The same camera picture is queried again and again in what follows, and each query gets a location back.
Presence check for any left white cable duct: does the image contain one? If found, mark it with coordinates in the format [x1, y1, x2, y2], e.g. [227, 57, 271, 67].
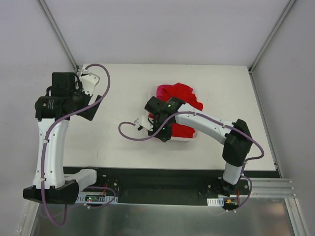
[75, 194, 118, 204]

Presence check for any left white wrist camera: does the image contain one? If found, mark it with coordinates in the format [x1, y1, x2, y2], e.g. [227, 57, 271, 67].
[79, 69, 100, 96]

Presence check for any white cable duct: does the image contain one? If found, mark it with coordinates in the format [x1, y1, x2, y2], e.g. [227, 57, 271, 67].
[75, 194, 118, 204]
[207, 198, 224, 207]

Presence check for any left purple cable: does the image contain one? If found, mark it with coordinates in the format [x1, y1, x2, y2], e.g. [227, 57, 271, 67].
[39, 63, 116, 226]

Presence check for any right aluminium frame post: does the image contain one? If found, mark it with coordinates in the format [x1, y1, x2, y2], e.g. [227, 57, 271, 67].
[248, 0, 298, 75]

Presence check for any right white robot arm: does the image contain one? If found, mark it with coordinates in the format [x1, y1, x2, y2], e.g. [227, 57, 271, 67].
[145, 96, 252, 197]

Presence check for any left aluminium frame post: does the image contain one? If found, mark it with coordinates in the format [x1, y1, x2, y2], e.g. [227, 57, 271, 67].
[37, 0, 79, 71]

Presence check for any white plastic basket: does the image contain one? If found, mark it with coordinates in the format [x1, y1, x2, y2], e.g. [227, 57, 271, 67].
[149, 83, 203, 141]

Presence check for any right white cable duct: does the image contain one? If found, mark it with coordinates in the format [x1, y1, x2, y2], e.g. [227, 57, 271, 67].
[207, 198, 224, 207]

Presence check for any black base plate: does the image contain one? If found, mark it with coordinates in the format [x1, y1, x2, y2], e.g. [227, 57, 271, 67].
[63, 167, 250, 205]

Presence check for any red t shirt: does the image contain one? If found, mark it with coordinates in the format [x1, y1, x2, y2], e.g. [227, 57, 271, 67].
[148, 83, 204, 139]

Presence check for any pink t shirt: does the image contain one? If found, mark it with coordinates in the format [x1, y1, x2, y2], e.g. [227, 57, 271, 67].
[156, 85, 172, 101]

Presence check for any aluminium frame post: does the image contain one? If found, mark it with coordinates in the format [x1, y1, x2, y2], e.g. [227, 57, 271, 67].
[248, 0, 298, 75]
[37, 0, 79, 71]

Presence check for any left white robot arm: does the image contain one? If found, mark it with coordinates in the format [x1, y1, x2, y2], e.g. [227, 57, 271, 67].
[23, 72, 104, 205]

